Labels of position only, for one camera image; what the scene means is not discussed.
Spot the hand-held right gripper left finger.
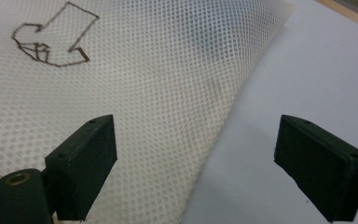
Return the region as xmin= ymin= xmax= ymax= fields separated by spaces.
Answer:
xmin=44 ymin=114 xmax=118 ymax=222

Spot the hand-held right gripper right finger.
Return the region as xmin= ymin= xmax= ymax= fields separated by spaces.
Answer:
xmin=273 ymin=114 xmax=358 ymax=223

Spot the white mesh laundry bag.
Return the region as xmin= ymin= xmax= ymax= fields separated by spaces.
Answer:
xmin=0 ymin=0 xmax=295 ymax=224

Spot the white table cover sheet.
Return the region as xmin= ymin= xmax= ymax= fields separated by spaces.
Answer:
xmin=180 ymin=0 xmax=358 ymax=224

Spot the wooden table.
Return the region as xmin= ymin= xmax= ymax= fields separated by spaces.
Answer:
xmin=315 ymin=0 xmax=358 ymax=34

